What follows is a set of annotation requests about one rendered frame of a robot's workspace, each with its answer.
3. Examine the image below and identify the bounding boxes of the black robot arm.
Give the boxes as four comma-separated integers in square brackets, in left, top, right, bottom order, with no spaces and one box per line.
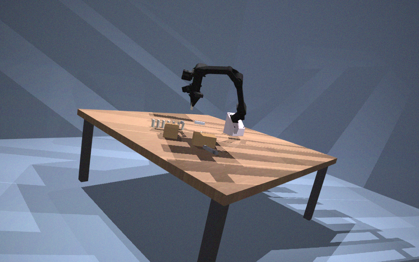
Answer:
[181,63,246,123]

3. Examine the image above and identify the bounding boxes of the brown wooden block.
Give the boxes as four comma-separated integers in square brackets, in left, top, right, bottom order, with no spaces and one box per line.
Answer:
[163,122,179,139]
[192,131,217,148]

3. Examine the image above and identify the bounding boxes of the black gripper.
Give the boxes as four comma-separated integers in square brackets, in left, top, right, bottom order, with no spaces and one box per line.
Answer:
[187,82,203,107]

